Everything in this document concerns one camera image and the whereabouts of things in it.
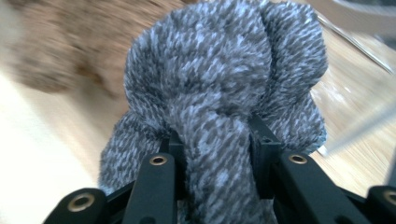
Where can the grey fluffy cloth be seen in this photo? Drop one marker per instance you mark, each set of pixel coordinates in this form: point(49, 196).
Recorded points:
point(218, 77)

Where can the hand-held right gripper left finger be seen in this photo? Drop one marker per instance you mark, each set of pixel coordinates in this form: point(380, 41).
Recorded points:
point(152, 186)

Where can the clear plastic bag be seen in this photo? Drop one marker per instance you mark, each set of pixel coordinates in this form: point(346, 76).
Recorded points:
point(358, 9)

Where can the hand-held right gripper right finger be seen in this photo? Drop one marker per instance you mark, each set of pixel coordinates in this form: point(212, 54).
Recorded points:
point(299, 186)

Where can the brown teddy bear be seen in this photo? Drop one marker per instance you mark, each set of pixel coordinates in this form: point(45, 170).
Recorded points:
point(77, 40)

